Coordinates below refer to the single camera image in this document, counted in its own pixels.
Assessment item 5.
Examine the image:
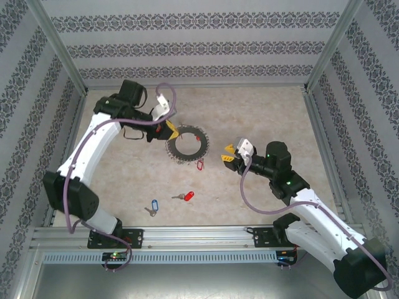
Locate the aluminium frame rail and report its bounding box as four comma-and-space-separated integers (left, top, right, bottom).
42, 92, 90, 228
304, 90, 356, 225
84, 81, 309, 91

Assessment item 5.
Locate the wide aluminium mounting rail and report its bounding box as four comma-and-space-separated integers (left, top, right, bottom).
29, 225, 370, 250

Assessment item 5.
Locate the aluminium frame post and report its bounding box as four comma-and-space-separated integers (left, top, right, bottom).
26, 0, 90, 94
8, 244, 44, 299
304, 0, 365, 93

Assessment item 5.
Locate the blue tag with key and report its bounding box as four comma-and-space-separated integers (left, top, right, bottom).
143, 199, 160, 217

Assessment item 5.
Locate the grey metal panel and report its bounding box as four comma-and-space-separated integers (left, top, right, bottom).
31, 263, 375, 299

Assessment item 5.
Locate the metal keyring with split rings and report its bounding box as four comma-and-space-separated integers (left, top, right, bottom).
164, 124, 210, 166

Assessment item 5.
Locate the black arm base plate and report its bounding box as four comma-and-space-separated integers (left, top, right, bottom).
87, 228, 145, 249
251, 226, 311, 249

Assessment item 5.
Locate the small circuit board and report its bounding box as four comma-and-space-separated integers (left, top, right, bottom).
102, 252, 128, 262
277, 250, 299, 265

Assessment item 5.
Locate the grey slotted cable duct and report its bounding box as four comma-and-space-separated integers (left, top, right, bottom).
42, 250, 280, 265

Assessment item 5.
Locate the red tag with key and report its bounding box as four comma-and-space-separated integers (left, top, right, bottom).
170, 190, 196, 202

